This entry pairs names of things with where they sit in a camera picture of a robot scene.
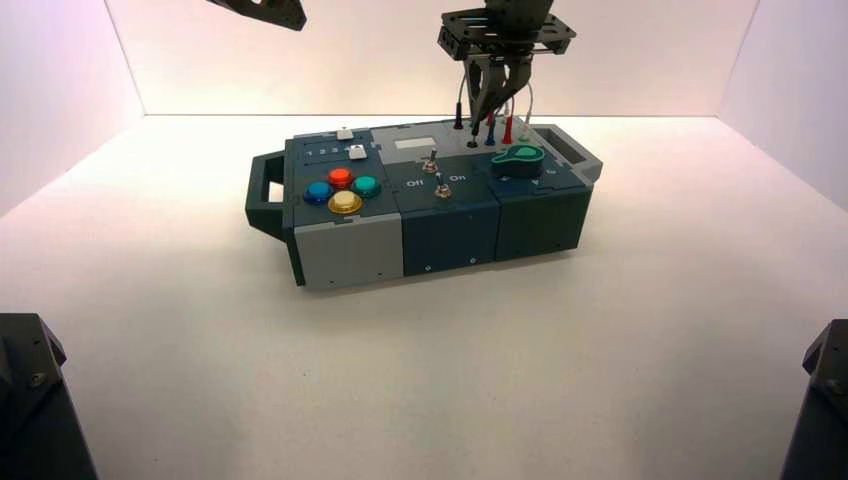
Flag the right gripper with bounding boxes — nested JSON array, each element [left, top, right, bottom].
[[437, 6, 578, 131]]

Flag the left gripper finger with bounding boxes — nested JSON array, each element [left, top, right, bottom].
[[205, 0, 309, 32]]

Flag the black jumper wire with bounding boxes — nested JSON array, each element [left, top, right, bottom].
[[453, 69, 482, 149]]

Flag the green rotary knob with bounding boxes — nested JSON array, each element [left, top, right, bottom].
[[489, 144, 547, 179]]

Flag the blue grey control box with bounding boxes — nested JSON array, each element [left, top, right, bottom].
[[244, 118, 605, 292]]

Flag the green push button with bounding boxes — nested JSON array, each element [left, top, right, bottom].
[[350, 174, 384, 199]]

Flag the blue push button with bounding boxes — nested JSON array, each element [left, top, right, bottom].
[[303, 181, 336, 206]]

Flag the yellow push button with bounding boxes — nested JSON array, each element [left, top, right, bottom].
[[327, 190, 364, 217]]

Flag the red jumper wire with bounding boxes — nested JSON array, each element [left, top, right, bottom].
[[485, 99, 515, 146]]

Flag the white wire green plugs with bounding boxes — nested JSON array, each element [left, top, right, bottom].
[[500, 82, 537, 143]]

